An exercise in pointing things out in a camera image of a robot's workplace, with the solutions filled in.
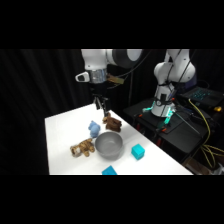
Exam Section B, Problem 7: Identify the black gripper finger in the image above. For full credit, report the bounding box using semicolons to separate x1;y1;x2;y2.
101;97;110;116
93;96;101;111

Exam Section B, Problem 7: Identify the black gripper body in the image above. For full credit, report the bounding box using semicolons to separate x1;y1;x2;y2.
89;81;110;99

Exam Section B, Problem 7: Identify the brown plush deer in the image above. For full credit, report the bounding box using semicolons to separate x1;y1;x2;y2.
101;112;123;133

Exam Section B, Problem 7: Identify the grey bowl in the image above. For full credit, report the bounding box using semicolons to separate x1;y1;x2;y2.
94;130;124;160

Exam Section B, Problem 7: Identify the brass-coloured wrist connector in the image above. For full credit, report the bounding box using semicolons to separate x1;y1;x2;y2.
106;75;125;86

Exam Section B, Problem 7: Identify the blue plush toy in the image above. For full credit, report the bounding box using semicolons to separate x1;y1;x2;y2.
87;120;102;139

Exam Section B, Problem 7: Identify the tan striped plush tiger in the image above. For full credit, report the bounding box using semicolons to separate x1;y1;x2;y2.
69;137;97;159

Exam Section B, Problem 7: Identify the teal cube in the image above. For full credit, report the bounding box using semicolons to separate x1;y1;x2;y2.
101;165;119;176
130;143;146;161

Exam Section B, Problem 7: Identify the black curtain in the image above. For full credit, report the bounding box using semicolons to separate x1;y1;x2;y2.
0;49;224;176

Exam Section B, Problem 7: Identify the green base light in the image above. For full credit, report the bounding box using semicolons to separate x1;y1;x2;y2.
142;99;177;127

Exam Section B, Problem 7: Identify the black robot stand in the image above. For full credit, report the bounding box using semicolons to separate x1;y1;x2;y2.
122;97;224;165

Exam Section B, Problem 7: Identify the black laptop with lit keyboard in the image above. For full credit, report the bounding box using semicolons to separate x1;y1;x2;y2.
179;85;224;109

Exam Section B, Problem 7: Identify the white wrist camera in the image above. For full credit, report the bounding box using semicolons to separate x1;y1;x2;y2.
75;71;91;84

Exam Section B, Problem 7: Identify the yellow cable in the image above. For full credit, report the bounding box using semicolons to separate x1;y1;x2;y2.
187;97;224;169

